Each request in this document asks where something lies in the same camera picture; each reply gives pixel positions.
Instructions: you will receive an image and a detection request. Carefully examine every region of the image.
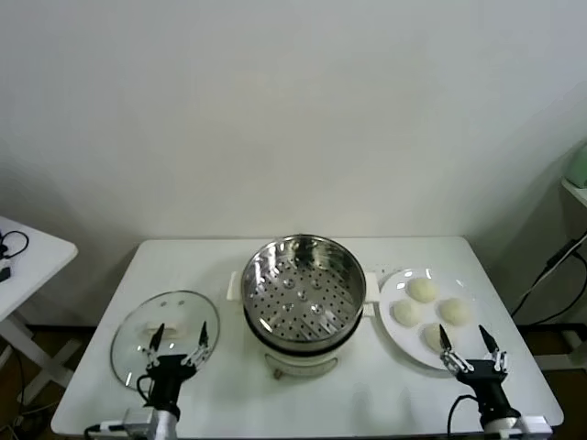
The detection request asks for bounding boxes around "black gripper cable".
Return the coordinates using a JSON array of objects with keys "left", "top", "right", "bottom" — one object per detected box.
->
[
  {"left": 136, "top": 373, "right": 155, "bottom": 408},
  {"left": 447, "top": 393, "right": 482, "bottom": 435}
]

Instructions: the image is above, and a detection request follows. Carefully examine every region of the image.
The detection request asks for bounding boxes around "white shelf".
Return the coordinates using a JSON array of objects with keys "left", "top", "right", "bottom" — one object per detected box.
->
[{"left": 559, "top": 177, "right": 587, "bottom": 207}]

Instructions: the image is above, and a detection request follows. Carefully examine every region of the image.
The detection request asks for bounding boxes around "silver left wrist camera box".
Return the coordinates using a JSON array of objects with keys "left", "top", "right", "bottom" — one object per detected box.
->
[{"left": 122, "top": 409, "right": 158, "bottom": 437}]

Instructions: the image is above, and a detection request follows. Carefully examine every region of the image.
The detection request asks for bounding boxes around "white folding side table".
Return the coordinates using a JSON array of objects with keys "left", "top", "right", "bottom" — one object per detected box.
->
[{"left": 0, "top": 215, "right": 78, "bottom": 404}]

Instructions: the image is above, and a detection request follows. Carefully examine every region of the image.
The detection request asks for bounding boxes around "pale green appliance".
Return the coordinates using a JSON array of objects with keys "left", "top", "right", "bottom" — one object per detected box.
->
[{"left": 561, "top": 140, "right": 587, "bottom": 189}]

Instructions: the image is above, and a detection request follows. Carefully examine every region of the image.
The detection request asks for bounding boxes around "white electric cooker pot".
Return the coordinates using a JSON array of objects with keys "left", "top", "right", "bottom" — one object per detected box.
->
[{"left": 227, "top": 269, "right": 382, "bottom": 380}]

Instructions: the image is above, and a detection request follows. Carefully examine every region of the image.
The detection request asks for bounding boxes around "looped black cable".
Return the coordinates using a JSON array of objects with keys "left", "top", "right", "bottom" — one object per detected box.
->
[{"left": 0, "top": 230, "right": 29, "bottom": 260}]

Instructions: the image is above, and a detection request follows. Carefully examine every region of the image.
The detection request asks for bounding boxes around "white round plate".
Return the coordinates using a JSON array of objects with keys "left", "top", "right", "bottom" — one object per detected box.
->
[{"left": 378, "top": 267, "right": 494, "bottom": 371}]

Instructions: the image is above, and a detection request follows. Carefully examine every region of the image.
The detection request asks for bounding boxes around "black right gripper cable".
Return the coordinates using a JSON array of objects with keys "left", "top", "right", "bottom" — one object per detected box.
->
[{"left": 447, "top": 393, "right": 482, "bottom": 435}]

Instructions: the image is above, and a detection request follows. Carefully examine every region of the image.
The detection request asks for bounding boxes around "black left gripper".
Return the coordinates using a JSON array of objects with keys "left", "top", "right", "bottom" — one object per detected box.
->
[{"left": 138, "top": 320, "right": 213, "bottom": 413}]

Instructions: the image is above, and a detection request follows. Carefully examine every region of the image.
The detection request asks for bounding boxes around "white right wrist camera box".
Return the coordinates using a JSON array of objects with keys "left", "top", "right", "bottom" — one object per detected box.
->
[{"left": 513, "top": 414, "right": 551, "bottom": 434}]

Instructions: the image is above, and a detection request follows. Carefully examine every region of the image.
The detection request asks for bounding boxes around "glass pot lid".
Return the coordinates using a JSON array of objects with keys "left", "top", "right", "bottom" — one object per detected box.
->
[{"left": 108, "top": 289, "right": 221, "bottom": 391}]

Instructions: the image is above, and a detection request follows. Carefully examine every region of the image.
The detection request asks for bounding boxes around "white steamed baozi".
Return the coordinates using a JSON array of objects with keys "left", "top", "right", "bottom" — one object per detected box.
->
[
  {"left": 390, "top": 300, "right": 423, "bottom": 329},
  {"left": 438, "top": 297, "right": 472, "bottom": 327},
  {"left": 421, "top": 323, "right": 453, "bottom": 354},
  {"left": 407, "top": 278, "right": 437, "bottom": 304}
]

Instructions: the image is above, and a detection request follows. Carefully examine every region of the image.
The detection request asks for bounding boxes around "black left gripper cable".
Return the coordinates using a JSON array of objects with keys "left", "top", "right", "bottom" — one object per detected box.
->
[{"left": 136, "top": 373, "right": 155, "bottom": 408}]

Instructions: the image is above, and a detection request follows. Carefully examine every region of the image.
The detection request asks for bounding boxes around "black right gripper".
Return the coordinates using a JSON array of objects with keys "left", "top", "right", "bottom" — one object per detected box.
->
[{"left": 437, "top": 324, "right": 522, "bottom": 423}]

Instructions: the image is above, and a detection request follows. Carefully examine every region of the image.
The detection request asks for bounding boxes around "stainless steel steamer basket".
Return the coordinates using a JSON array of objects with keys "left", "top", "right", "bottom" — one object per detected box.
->
[{"left": 240, "top": 234, "right": 368, "bottom": 343}]

